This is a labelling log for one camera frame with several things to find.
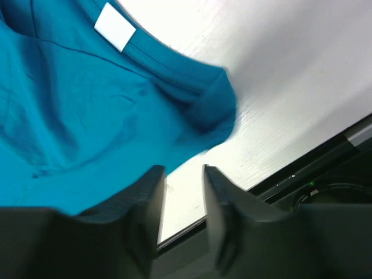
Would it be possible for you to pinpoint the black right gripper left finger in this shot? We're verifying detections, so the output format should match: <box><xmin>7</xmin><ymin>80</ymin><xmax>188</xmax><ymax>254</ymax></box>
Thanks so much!
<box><xmin>1</xmin><ymin>166</ymin><xmax>165</xmax><ymax>278</ymax></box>

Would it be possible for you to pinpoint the blue t shirt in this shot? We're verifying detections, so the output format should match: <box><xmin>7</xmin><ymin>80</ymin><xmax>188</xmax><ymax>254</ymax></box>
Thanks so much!
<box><xmin>1</xmin><ymin>1</ymin><xmax>237</xmax><ymax>215</ymax></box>

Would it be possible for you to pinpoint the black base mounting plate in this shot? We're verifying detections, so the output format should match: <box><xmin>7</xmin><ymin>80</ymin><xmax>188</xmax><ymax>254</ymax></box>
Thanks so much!
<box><xmin>152</xmin><ymin>135</ymin><xmax>371</xmax><ymax>278</ymax></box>

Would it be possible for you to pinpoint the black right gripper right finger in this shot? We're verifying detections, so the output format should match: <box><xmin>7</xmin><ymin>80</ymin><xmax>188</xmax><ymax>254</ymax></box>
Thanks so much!
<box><xmin>203</xmin><ymin>165</ymin><xmax>371</xmax><ymax>278</ymax></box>

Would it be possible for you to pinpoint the aluminium frame rail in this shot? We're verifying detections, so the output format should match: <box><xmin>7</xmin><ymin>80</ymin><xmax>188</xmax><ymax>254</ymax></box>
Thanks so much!
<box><xmin>344</xmin><ymin>115</ymin><xmax>372</xmax><ymax>146</ymax></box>

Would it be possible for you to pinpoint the white shirt label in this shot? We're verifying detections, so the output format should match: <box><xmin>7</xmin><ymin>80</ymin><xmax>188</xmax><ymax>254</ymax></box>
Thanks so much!
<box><xmin>94</xmin><ymin>2</ymin><xmax>136</xmax><ymax>52</ymax></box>

